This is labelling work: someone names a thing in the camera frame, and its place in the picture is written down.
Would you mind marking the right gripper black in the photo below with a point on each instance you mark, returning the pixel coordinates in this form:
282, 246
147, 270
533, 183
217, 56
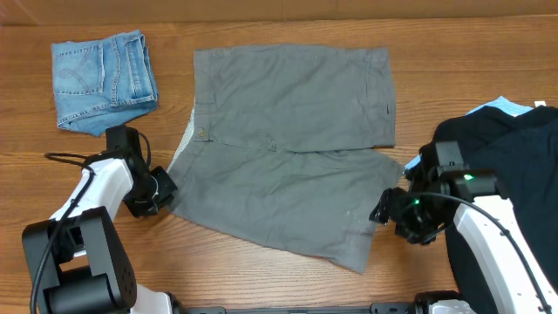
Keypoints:
388, 205

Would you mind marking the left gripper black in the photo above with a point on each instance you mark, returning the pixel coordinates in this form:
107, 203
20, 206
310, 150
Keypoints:
166, 187

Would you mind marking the grey khaki shorts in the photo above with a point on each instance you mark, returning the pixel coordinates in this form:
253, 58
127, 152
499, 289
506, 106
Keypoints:
284, 147

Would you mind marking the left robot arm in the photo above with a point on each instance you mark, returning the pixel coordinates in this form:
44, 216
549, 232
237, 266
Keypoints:
75, 258

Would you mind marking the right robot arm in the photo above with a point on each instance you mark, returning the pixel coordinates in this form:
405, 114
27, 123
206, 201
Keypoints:
446, 192

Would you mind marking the folded blue denim shorts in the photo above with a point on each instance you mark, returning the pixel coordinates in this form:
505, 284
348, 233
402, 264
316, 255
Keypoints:
102, 83

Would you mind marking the black garment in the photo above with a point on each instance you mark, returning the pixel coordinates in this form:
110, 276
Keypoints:
523, 152

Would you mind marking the light blue garment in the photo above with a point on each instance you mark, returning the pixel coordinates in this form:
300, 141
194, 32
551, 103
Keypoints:
501, 107

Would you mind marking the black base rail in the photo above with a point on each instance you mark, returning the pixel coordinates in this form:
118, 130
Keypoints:
376, 308

